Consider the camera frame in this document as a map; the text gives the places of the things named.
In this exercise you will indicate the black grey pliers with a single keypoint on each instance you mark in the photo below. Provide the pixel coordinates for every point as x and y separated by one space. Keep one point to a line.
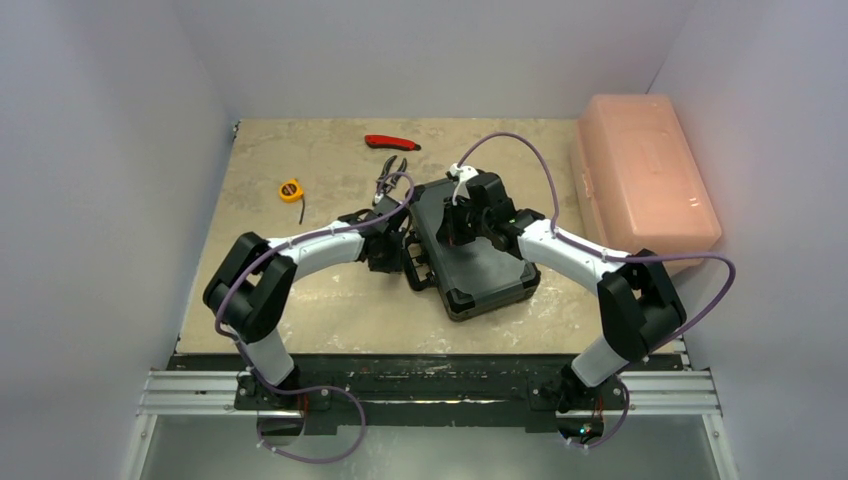
387 179

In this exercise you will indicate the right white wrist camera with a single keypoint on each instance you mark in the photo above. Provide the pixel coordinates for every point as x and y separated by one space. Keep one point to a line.
460 175

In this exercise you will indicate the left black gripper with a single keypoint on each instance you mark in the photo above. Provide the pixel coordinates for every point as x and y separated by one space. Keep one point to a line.
393 264

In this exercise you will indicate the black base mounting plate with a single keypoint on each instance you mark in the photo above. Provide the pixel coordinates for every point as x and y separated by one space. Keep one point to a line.
424 391

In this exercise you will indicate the yellow tape measure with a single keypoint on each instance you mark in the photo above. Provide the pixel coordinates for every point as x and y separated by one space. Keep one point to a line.
291 191

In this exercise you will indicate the red utility knife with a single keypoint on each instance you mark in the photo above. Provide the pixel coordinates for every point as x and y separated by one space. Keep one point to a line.
375 141

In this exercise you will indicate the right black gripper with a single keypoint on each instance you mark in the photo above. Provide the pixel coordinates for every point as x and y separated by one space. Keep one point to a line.
454 228

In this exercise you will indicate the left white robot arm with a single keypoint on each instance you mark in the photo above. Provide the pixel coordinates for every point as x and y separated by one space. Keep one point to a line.
249 291

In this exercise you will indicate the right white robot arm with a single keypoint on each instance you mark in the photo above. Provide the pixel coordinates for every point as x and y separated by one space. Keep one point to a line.
639 306

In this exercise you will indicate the pink plastic storage bin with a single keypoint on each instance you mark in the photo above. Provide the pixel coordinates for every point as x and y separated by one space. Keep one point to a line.
637 182

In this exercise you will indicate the black poker set case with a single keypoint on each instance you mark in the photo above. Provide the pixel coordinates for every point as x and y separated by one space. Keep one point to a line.
471 279

